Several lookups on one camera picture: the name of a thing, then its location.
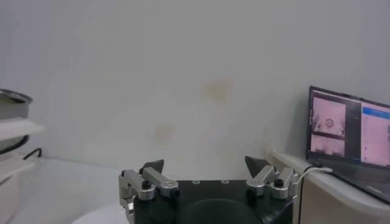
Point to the cream electric cooker base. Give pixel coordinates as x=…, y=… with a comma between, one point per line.
x=18, y=128

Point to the stainless steel steamer basket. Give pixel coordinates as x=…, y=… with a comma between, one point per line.
x=12, y=106

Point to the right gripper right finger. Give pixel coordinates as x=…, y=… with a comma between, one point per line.
x=263, y=178

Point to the laptop showing video windows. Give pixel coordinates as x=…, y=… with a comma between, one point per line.
x=335, y=128

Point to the white round plate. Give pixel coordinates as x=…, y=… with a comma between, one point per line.
x=100, y=217

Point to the white side table with label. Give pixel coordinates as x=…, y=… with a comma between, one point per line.
x=335, y=190

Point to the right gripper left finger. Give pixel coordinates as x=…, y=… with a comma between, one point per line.
x=152, y=179

